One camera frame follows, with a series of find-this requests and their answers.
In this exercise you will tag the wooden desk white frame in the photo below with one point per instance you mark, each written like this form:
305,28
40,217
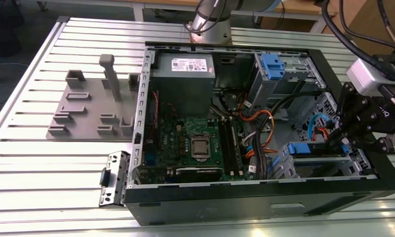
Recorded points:
299,11

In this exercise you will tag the black PC case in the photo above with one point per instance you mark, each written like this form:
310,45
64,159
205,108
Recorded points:
217,209

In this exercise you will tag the grey power supply unit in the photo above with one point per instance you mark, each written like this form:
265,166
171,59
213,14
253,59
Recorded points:
181,93

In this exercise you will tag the black latch clip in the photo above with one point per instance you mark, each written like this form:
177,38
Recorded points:
106,176

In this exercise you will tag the silver CPU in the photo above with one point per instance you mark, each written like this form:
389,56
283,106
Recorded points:
201,147

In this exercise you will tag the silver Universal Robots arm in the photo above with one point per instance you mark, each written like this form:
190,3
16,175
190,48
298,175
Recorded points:
214,32

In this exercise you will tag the black round fan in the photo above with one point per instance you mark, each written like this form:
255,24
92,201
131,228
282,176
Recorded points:
231,98

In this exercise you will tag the CPU socket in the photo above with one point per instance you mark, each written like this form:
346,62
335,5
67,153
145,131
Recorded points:
201,158

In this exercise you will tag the metal expansion slot bracket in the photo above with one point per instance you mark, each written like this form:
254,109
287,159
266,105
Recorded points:
115,172

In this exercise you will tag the black RAM slot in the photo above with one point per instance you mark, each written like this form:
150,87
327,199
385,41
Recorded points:
226,148
237,148

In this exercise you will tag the black graphics card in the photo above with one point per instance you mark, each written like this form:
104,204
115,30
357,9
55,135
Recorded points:
198,172

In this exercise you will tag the blue plastic drive latch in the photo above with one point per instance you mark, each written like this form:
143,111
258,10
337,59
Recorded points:
273,66

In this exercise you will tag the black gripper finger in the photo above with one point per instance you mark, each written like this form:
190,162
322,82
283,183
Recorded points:
349,103
365,138

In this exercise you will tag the brown wooden cabinet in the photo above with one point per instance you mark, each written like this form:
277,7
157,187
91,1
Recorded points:
365,14

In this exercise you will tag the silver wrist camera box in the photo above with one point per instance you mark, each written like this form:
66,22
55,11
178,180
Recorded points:
362,79

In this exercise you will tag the metal optical drive cage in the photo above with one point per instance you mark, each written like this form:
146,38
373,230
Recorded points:
270,91

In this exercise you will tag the green motherboard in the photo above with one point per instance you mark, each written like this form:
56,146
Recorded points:
201,126

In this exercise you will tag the grey parts rack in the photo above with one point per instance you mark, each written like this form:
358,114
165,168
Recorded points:
86,118

